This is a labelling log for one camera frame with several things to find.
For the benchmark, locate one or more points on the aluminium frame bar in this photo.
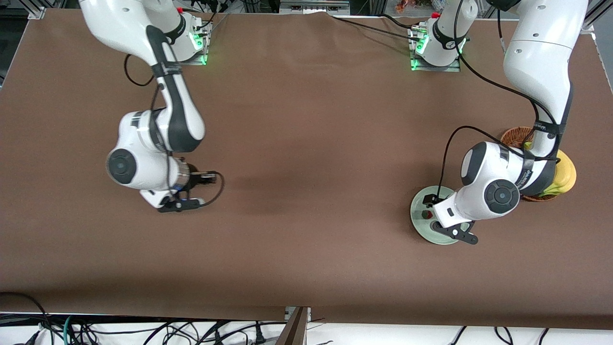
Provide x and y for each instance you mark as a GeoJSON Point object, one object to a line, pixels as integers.
{"type": "Point", "coordinates": [313, 5]}

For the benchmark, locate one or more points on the aluminium corner bracket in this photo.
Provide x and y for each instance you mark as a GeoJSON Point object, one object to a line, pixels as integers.
{"type": "Point", "coordinates": [37, 13]}
{"type": "Point", "coordinates": [588, 26]}

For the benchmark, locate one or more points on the brown wooden post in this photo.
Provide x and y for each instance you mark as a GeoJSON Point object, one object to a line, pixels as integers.
{"type": "Point", "coordinates": [293, 330]}

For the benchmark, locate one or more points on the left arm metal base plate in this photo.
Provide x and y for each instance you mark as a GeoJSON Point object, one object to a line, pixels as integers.
{"type": "Point", "coordinates": [436, 69]}

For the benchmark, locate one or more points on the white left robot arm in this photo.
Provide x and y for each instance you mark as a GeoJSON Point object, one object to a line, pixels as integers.
{"type": "Point", "coordinates": [536, 57]}

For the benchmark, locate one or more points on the pale green round plate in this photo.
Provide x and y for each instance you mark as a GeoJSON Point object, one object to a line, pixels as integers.
{"type": "Point", "coordinates": [421, 230]}

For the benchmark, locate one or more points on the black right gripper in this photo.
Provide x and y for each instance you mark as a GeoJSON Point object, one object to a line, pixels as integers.
{"type": "Point", "coordinates": [194, 179]}

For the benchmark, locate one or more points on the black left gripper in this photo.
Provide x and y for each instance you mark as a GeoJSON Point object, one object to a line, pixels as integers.
{"type": "Point", "coordinates": [435, 200]}

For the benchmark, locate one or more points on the table cover cloth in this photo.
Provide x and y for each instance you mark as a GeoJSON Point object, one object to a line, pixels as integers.
{"type": "Point", "coordinates": [306, 143]}

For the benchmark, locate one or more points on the brown wicker basket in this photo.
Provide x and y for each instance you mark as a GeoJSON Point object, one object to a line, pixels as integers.
{"type": "Point", "coordinates": [515, 136]}

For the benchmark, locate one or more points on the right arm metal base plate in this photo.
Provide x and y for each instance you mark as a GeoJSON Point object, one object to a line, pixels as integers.
{"type": "Point", "coordinates": [198, 61]}

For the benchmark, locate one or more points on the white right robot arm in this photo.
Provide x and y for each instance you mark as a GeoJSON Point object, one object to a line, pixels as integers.
{"type": "Point", "coordinates": [115, 24]}

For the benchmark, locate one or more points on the large yellow banana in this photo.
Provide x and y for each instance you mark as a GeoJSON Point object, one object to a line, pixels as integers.
{"type": "Point", "coordinates": [567, 175]}

